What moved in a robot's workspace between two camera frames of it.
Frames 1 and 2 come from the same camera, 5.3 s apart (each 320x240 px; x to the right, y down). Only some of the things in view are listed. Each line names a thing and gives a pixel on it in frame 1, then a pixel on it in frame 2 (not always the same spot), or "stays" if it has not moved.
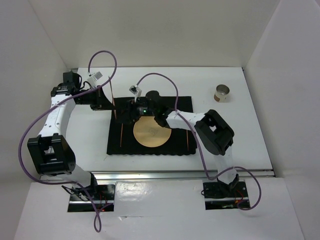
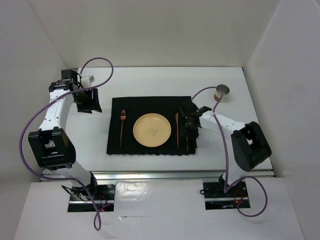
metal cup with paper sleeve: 221,92 stays
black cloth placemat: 122,140 stays
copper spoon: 187,139 stays
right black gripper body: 139,110 → 185,120
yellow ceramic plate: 149,133 stays
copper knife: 113,101 → 177,121
